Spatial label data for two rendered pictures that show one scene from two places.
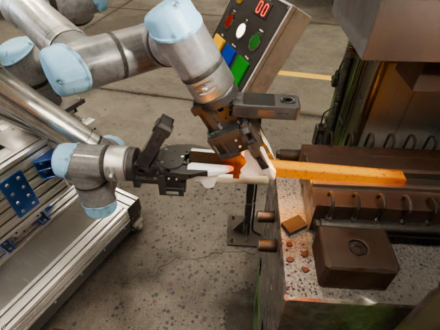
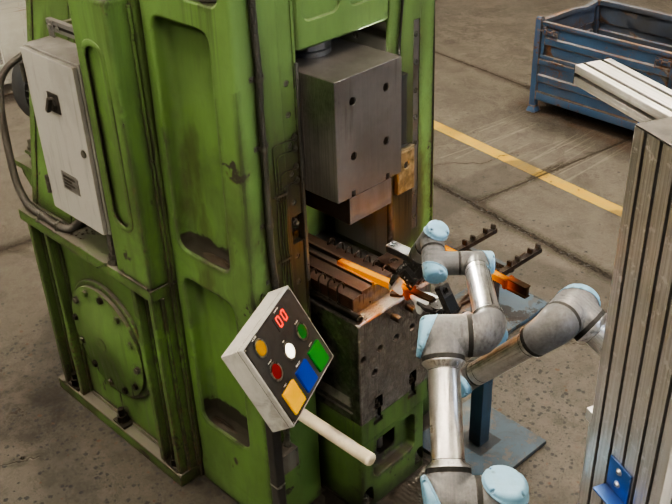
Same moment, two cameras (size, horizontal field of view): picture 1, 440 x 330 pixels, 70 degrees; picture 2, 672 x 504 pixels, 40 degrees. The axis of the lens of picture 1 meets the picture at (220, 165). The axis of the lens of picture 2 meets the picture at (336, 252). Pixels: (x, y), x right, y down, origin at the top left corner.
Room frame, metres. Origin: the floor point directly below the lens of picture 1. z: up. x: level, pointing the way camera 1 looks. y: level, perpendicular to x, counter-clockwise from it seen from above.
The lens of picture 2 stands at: (2.51, 1.46, 2.72)
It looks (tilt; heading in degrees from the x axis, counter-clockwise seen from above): 31 degrees down; 222
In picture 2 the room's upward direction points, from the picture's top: 2 degrees counter-clockwise
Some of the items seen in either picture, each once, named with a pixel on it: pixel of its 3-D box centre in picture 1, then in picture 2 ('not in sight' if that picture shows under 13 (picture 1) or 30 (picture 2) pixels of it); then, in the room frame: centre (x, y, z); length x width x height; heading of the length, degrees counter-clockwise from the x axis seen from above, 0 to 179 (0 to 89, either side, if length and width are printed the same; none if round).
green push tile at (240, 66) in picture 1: (239, 71); (317, 356); (0.91, -0.06, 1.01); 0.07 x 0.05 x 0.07; 21
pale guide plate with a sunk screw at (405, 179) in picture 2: not in sight; (404, 169); (0.16, -0.29, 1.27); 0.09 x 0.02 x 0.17; 176
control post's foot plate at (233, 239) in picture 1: (246, 226); not in sight; (1.05, -0.15, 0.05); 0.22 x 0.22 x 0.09; 86
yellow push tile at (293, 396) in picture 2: (217, 47); (293, 397); (1.10, 0.01, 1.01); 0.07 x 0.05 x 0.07; 21
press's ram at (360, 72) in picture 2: not in sight; (331, 109); (0.43, -0.39, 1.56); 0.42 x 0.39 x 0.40; 86
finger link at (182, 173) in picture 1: (186, 169); not in sight; (0.45, 0.07, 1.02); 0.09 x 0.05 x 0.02; 83
